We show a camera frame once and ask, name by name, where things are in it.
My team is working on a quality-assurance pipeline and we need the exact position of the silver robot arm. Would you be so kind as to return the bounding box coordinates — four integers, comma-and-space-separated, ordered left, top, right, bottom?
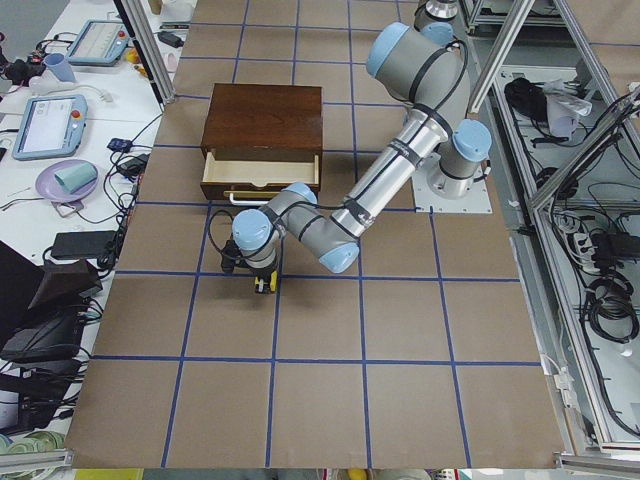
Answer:
219, 1, 492, 293

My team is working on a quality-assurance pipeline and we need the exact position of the teal cup on plate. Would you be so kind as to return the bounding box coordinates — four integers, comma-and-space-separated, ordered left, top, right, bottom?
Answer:
54, 162, 97, 193

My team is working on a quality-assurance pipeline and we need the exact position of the aluminium frame post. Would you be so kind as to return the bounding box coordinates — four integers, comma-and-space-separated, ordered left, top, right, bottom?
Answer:
113, 0, 175, 105

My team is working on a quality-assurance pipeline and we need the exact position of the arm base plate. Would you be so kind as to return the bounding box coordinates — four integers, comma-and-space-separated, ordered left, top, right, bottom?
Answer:
411, 153, 493, 215

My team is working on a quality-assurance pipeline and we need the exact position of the light wooden drawer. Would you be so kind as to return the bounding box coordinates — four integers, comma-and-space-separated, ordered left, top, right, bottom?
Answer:
200, 149, 322, 201

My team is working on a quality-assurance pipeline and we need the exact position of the light blue plastic cup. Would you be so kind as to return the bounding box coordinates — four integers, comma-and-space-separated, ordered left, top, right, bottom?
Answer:
43, 52, 76, 83

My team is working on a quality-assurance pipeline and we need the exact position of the purple plate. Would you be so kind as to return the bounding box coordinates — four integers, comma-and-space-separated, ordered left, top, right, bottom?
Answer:
35, 159, 98, 203

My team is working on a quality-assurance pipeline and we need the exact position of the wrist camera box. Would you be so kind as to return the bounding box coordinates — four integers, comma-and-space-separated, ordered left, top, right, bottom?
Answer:
220, 239, 247, 274

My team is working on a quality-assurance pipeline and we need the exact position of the dark wooden drawer cabinet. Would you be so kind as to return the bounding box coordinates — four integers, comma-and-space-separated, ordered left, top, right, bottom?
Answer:
200, 83, 323, 159

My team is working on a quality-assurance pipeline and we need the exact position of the white drawer handle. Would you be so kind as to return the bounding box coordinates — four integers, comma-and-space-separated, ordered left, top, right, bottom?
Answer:
229, 192, 267, 207

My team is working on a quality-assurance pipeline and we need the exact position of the small blue black device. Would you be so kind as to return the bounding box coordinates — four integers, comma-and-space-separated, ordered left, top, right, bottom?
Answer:
107, 138, 133, 153

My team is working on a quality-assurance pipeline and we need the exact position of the upper teach pendant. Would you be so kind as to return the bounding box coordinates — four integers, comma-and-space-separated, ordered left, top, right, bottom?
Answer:
66, 20, 130, 67

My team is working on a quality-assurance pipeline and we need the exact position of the black power adapter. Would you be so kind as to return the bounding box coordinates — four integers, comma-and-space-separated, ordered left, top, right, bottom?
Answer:
50, 230, 116, 260

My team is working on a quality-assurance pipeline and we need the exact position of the lower teach pendant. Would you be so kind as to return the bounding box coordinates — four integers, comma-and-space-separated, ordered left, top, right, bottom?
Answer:
12, 95, 88, 161

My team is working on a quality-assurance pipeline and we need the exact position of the yellow wooden cube block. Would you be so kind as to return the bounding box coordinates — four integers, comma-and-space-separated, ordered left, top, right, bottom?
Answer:
259, 272, 275, 294

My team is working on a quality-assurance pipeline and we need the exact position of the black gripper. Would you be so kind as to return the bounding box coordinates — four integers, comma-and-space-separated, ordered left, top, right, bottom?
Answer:
236, 252, 278, 294

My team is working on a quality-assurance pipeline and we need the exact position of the teach pendant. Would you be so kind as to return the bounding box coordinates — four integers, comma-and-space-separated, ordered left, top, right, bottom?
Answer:
12, 95, 88, 161
66, 20, 130, 67

